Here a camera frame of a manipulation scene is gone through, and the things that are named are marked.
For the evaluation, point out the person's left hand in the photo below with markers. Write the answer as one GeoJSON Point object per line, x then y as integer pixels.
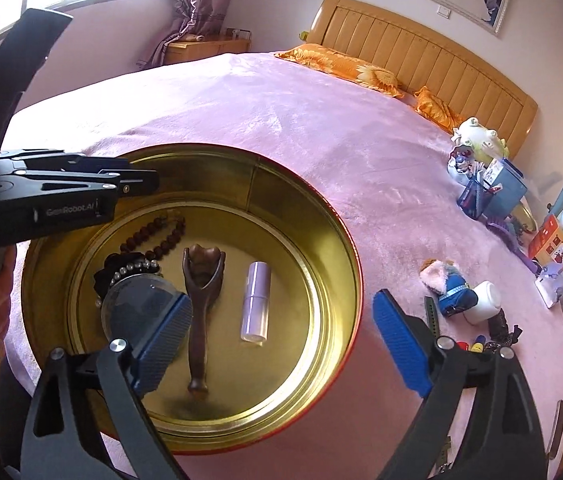
{"type": "Point", "coordinates": [4, 295]}

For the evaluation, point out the orange printed box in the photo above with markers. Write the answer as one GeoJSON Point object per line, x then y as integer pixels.
{"type": "Point", "coordinates": [551, 245]}

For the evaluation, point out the lavender tube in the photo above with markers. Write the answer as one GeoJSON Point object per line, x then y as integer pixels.
{"type": "Point", "coordinates": [255, 305]}

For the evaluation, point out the white cup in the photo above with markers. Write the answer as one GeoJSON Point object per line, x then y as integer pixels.
{"type": "Point", "coordinates": [484, 302]}

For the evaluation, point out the red bottle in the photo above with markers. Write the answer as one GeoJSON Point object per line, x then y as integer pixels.
{"type": "Point", "coordinates": [460, 346]}

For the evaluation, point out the yellow tube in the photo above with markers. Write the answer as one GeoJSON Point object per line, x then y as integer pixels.
{"type": "Point", "coordinates": [477, 345]}

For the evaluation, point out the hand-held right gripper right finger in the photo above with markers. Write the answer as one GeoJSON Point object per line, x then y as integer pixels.
{"type": "Point", "coordinates": [401, 345]}

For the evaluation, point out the wooden nightstand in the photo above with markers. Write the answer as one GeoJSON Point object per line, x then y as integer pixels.
{"type": "Point", "coordinates": [206, 50]}

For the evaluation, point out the tissue pack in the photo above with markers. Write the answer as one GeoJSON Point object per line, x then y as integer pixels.
{"type": "Point", "coordinates": [551, 287]}

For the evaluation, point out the wooden bed headboard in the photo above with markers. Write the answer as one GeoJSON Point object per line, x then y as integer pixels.
{"type": "Point", "coordinates": [436, 60]}

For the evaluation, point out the small orange floral pillow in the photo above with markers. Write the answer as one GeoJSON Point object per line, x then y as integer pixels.
{"type": "Point", "coordinates": [436, 107]}

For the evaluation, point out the purple curtain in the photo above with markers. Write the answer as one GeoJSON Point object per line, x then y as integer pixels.
{"type": "Point", "coordinates": [191, 5]}

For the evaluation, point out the brown wooden massager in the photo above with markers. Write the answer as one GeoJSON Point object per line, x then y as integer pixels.
{"type": "Point", "coordinates": [201, 310]}

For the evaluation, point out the black hair claw clip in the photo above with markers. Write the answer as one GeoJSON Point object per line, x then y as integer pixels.
{"type": "Point", "coordinates": [500, 324]}

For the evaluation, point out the white wall switch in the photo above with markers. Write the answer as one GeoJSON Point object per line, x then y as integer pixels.
{"type": "Point", "coordinates": [444, 10]}

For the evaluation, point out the blue mesh pen holder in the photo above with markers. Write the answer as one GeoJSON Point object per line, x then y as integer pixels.
{"type": "Point", "coordinates": [474, 200]}

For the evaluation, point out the pale green frog plush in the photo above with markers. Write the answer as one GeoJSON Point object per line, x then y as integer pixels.
{"type": "Point", "coordinates": [479, 137]}

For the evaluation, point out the blue cardboard box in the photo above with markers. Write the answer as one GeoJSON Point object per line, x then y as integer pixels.
{"type": "Point", "coordinates": [509, 187]}

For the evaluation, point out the gold round tin lid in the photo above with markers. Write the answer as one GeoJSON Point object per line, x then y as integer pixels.
{"type": "Point", "coordinates": [529, 217]}

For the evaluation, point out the blue plush doll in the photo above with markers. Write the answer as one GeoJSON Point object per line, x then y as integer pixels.
{"type": "Point", "coordinates": [454, 292]}

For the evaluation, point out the grey round compact case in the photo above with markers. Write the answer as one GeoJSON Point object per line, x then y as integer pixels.
{"type": "Point", "coordinates": [131, 305]}

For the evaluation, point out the red round tin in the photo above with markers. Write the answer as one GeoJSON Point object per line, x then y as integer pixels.
{"type": "Point", "coordinates": [286, 210]}

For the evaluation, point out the smartphone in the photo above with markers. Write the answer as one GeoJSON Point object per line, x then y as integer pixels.
{"type": "Point", "coordinates": [559, 422]}

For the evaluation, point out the large orange floral pillow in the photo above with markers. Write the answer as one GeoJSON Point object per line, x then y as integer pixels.
{"type": "Point", "coordinates": [341, 67]}

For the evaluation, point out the black bow hair clip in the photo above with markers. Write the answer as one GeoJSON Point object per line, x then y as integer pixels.
{"type": "Point", "coordinates": [111, 272]}

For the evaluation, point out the green wrist watch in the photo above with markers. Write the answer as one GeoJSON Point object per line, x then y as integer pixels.
{"type": "Point", "coordinates": [431, 317]}

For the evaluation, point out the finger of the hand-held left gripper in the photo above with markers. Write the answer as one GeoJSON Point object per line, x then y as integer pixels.
{"type": "Point", "coordinates": [96, 162]}
{"type": "Point", "coordinates": [136, 182]}

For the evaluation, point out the purple comb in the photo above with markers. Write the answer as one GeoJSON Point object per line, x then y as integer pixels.
{"type": "Point", "coordinates": [511, 240]}

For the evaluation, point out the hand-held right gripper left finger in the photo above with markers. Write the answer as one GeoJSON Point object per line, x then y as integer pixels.
{"type": "Point", "coordinates": [161, 345]}

